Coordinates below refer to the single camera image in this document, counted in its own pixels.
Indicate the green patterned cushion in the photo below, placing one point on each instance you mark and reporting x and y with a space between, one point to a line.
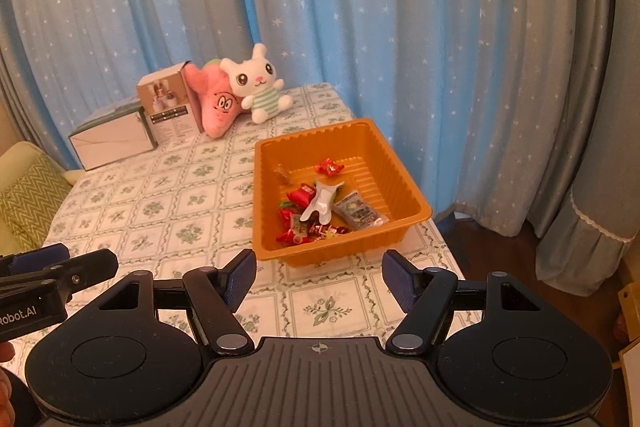
20 237

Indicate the grey lace-trimmed cloth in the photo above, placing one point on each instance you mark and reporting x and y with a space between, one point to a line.
590 257

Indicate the green white snack packet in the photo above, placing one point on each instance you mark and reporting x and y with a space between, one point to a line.
322 202

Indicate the pink star plush toy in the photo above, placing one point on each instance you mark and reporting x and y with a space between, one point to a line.
215 107

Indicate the orange plastic tray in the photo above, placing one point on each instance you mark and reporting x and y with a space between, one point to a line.
390 187

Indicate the white bunny plush toy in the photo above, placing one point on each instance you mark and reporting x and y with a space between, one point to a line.
257 82

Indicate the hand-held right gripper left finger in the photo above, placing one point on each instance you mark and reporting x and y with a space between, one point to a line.
240 282

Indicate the white flat cardboard box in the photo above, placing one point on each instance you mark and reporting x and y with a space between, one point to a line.
110 147

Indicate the person's left hand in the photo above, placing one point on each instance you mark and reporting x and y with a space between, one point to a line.
5 352

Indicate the green zigzag cushion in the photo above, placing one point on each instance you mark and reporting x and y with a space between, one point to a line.
30 192

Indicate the red white candy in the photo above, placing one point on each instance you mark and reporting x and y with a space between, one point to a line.
329 168

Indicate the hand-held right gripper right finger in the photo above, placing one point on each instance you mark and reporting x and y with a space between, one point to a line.
400 282

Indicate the blue star-print curtain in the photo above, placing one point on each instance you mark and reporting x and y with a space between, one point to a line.
350 7

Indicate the dark clear snack packet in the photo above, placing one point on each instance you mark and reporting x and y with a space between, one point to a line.
357 209

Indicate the beige product box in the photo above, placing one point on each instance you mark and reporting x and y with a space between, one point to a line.
170 117

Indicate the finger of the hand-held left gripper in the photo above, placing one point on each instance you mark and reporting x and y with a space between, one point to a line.
35 258
85 269

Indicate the large red snack packet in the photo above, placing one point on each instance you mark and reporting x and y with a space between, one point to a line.
288 237

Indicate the tan cardboard box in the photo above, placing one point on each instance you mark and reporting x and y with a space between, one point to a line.
631 302

